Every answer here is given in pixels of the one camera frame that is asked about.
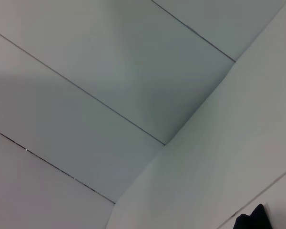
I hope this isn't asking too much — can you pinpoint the black shirt with white print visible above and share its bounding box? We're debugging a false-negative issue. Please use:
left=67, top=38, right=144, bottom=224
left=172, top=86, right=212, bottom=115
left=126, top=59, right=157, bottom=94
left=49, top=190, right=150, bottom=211
left=233, top=203, right=273, bottom=229

